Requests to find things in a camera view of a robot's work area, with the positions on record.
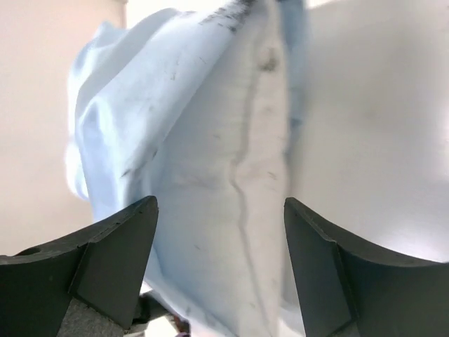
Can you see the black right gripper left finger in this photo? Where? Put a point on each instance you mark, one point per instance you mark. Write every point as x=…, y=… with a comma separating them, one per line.
x=86, y=283

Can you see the white pillow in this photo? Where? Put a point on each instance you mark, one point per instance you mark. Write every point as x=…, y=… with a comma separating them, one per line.
x=220, y=238

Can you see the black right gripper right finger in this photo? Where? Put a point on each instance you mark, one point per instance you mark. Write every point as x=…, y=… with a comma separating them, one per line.
x=348, y=286

